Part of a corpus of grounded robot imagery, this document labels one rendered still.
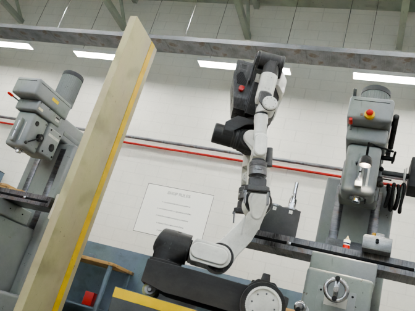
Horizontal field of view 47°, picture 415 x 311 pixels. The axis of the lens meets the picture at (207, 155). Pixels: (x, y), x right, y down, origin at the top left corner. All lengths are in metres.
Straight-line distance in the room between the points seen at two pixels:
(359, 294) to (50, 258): 1.84
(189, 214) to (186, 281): 5.57
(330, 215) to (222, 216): 4.35
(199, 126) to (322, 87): 2.17
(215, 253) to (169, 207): 5.57
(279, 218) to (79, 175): 1.32
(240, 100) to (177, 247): 0.86
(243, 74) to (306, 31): 6.34
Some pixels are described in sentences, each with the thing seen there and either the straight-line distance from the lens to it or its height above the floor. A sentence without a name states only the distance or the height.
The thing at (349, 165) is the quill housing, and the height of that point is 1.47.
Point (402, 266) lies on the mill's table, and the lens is 2.85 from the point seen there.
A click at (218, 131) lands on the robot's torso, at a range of 2.60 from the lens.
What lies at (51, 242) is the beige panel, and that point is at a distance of 3.18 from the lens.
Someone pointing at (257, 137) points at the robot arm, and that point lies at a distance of 2.35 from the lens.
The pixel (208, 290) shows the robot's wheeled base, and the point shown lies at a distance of 2.24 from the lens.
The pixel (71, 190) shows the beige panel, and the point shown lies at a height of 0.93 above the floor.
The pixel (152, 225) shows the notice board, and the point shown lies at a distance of 7.94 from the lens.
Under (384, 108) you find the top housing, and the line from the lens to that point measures 3.07.
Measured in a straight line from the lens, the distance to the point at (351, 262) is 2.70.
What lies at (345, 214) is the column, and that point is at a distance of 3.42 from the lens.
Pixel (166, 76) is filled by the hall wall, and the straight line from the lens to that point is 9.11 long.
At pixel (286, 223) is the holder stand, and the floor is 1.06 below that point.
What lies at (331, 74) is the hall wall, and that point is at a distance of 8.46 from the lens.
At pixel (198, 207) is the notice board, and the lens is 7.77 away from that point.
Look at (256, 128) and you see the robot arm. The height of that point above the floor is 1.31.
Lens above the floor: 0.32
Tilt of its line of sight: 20 degrees up
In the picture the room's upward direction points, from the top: 16 degrees clockwise
